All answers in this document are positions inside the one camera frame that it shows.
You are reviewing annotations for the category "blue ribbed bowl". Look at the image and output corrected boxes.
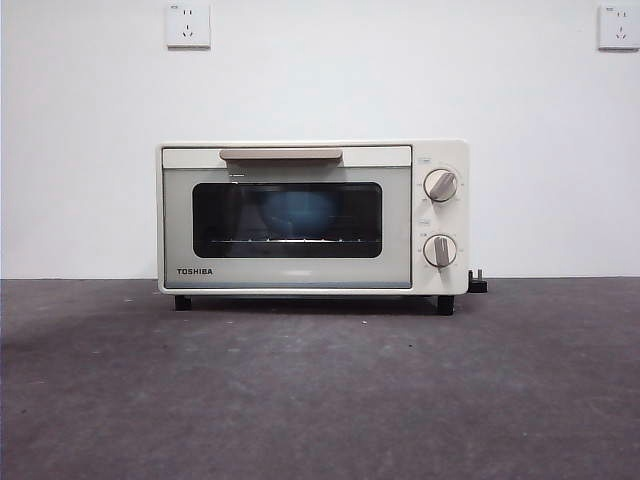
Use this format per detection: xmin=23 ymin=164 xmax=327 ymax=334
xmin=259 ymin=191 xmax=335 ymax=241

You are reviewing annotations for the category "glass oven door beige handle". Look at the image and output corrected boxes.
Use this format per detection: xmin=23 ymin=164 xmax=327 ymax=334
xmin=160 ymin=144 xmax=414 ymax=291

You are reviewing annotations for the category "beige oven timer knob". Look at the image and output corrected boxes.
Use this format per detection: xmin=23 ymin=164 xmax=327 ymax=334
xmin=422 ymin=232 xmax=459 ymax=268

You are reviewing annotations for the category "white Toshiba toaster oven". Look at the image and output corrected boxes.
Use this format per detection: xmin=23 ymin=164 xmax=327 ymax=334
xmin=156 ymin=138 xmax=472 ymax=318

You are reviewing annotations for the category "beige oven temperature knob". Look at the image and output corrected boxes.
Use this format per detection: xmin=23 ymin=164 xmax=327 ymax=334
xmin=422 ymin=168 xmax=460 ymax=204

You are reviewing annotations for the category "black oven power plug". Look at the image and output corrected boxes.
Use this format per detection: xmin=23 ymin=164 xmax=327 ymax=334
xmin=467 ymin=268 xmax=491 ymax=294

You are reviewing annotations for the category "metal oven wire rack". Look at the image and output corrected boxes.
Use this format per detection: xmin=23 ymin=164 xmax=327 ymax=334
xmin=209 ymin=236 xmax=365 ymax=248

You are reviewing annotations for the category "white wall socket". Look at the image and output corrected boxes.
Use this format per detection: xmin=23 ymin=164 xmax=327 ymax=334
xmin=166 ymin=3 xmax=212 ymax=50
xmin=597 ymin=5 xmax=640 ymax=52

